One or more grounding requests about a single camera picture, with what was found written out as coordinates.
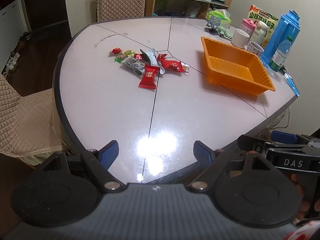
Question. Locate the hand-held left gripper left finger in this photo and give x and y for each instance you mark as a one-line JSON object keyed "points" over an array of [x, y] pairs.
{"points": [[110, 153]]}

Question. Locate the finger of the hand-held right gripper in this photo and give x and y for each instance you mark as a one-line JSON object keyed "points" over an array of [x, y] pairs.
{"points": [[251, 143], [283, 137]]}

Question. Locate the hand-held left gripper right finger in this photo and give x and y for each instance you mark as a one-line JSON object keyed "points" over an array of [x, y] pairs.
{"points": [[202, 153]]}

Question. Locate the large red snack packet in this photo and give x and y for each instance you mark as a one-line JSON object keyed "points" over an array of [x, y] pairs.
{"points": [[148, 78]]}

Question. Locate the orange plastic tray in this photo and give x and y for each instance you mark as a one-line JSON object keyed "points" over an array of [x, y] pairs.
{"points": [[225, 62]]}

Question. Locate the grey clear snack packet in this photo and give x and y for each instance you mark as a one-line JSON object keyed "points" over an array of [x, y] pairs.
{"points": [[132, 64]]}

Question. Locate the red twisted snack packet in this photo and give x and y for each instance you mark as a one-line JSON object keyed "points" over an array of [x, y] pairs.
{"points": [[172, 65]]}

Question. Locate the yellow green candy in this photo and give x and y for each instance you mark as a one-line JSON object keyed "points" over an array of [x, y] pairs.
{"points": [[129, 53]]}

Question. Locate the small red candy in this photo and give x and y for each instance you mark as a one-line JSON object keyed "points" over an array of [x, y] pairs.
{"points": [[116, 51]]}

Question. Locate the person's right hand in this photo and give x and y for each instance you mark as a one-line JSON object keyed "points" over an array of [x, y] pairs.
{"points": [[298, 187]]}

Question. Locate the blue flat packet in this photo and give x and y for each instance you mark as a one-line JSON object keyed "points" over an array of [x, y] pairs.
{"points": [[292, 83]]}

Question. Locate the red white patterned clothing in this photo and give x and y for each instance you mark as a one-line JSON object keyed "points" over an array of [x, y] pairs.
{"points": [[305, 232]]}

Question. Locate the clear water bottle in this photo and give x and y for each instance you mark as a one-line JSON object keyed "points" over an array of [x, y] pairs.
{"points": [[280, 56]]}

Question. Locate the patterned white mug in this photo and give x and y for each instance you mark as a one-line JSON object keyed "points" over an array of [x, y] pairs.
{"points": [[255, 49]]}

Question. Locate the chair with quilted beige cover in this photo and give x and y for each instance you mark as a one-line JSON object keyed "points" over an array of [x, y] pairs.
{"points": [[120, 0], [22, 120]]}

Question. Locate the blue thermos jug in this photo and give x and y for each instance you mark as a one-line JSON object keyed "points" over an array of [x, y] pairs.
{"points": [[285, 30]]}

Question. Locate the white thermos bottle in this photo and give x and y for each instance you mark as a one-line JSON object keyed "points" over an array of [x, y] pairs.
{"points": [[260, 31]]}

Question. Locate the green cloth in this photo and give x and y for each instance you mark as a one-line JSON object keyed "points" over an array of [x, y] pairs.
{"points": [[226, 33]]}

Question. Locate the pink tumbler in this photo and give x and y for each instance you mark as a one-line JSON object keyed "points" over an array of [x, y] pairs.
{"points": [[248, 26]]}

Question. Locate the seed snack bag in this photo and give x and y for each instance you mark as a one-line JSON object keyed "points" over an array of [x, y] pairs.
{"points": [[265, 17]]}

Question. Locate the grey phone stand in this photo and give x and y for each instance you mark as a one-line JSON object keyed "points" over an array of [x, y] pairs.
{"points": [[212, 23]]}

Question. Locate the green tissue pack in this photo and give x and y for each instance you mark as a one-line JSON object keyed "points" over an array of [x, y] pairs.
{"points": [[222, 16]]}

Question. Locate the white shoes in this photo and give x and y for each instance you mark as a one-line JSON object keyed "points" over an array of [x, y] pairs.
{"points": [[12, 60]]}

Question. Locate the dark shoes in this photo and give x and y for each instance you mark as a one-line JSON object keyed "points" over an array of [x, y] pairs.
{"points": [[25, 36]]}

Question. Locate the dark door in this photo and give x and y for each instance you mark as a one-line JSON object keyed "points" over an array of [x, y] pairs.
{"points": [[45, 2]]}

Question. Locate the white cabinet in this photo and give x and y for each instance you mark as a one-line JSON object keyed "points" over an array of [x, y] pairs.
{"points": [[10, 17]]}

